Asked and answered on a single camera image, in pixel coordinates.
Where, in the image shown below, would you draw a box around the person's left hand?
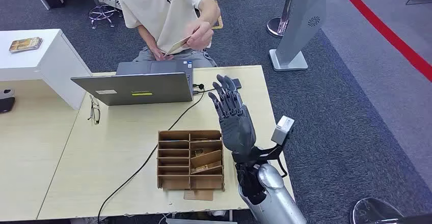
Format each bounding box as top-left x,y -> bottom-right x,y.
184,19 -> 214,51

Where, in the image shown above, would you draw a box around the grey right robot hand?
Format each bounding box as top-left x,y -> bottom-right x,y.
207,74 -> 262,164

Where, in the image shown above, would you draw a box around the person's right hand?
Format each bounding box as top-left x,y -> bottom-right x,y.
151,47 -> 175,62

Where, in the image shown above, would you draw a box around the golden hotel ID card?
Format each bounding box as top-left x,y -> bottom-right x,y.
164,35 -> 193,57

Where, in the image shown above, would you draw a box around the person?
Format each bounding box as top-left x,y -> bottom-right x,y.
115,0 -> 222,69

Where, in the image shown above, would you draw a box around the golden card lying flat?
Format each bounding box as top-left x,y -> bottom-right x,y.
191,163 -> 223,175

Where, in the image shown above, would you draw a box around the wooden card organizer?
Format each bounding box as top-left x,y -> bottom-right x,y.
156,129 -> 226,192

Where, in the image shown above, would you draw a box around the grey laptop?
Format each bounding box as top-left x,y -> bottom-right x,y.
70,59 -> 195,107

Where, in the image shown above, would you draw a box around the chrome chair base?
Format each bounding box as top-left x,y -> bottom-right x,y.
88,4 -> 123,30

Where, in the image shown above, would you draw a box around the white shoe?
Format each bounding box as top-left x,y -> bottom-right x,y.
97,0 -> 123,11

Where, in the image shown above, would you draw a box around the flat cardboard piece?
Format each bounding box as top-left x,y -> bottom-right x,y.
183,189 -> 215,202

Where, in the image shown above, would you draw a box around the eyeglasses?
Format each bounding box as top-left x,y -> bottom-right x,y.
87,94 -> 101,126

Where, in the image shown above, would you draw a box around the white plastic box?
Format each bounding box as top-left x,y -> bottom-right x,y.
166,218 -> 237,224

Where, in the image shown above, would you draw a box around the grey kiosk stand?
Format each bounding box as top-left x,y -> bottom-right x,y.
268,0 -> 328,72

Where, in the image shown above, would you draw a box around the white cabinet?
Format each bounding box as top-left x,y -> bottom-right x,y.
0,29 -> 93,111

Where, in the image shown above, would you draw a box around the stack of golden cards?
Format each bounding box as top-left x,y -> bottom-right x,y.
8,36 -> 43,54

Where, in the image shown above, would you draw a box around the round chrome base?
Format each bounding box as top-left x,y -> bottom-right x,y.
349,197 -> 404,224

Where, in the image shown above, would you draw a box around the black flat device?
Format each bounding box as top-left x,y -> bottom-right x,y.
0,97 -> 16,114

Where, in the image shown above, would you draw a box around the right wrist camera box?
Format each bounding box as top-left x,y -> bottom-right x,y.
271,115 -> 295,146

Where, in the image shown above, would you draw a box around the chrome stanchion post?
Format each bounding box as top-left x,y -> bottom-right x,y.
266,0 -> 301,38

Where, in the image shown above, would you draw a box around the long black power cable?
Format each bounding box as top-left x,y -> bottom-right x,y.
97,83 -> 206,224

